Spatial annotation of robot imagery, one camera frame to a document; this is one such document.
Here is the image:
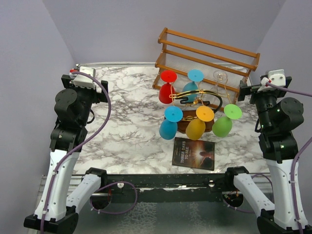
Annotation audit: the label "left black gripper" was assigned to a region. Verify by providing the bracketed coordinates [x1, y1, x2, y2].
[62, 75, 108, 126]

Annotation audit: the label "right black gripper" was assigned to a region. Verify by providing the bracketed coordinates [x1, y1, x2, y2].
[238, 79, 286, 130]

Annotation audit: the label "clear wine glass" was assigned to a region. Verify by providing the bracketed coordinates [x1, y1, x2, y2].
[213, 70, 230, 98]

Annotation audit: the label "green plastic wine glass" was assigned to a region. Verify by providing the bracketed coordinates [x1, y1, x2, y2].
[212, 104, 242, 137]

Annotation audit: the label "gold wire wine glass rack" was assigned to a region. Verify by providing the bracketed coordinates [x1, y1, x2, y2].
[168, 72, 232, 135]

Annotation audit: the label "light blue plastic wine glass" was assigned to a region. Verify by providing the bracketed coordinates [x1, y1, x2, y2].
[182, 69, 204, 92]

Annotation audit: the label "yellow plastic wine glass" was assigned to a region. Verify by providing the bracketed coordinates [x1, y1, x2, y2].
[186, 106, 215, 140]

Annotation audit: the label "red plastic wine glass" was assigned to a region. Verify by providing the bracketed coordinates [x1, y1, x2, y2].
[158, 70, 177, 104]

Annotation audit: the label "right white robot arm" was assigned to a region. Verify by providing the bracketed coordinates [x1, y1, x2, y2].
[101, 75, 312, 234]

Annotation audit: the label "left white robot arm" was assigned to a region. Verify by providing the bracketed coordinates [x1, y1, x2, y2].
[23, 71, 111, 234]

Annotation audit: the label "wooden two-tier shelf rack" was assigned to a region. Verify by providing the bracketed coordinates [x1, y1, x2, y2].
[155, 28, 260, 105]

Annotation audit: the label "dark book three days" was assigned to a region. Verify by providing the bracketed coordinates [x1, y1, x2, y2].
[172, 137, 215, 171]

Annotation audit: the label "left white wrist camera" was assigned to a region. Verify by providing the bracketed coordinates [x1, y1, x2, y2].
[69, 66, 96, 90]

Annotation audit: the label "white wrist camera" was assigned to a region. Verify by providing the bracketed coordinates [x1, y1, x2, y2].
[69, 66, 96, 90]
[258, 69, 286, 92]

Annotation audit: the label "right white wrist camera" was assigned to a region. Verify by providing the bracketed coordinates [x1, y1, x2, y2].
[258, 69, 286, 92]

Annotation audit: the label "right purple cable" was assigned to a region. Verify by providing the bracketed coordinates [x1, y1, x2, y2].
[223, 81, 312, 234]

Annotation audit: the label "black metal base rail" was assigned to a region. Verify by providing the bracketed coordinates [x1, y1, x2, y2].
[86, 167, 246, 203]

